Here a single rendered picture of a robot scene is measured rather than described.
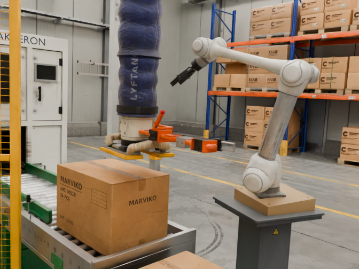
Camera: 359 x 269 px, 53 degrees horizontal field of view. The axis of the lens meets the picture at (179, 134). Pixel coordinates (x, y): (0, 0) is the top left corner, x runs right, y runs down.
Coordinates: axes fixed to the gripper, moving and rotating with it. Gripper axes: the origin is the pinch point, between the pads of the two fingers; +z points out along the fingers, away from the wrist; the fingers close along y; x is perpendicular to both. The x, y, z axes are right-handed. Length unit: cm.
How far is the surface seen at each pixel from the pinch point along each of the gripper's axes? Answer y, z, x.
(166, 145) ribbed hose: -57, 4, -32
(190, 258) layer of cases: -60, 31, -88
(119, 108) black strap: -60, 12, -2
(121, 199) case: -72, 36, -41
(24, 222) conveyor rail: -63, 117, -15
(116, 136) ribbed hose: -47, 32, -9
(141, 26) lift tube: -54, -23, 23
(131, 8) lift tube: -55, -25, 33
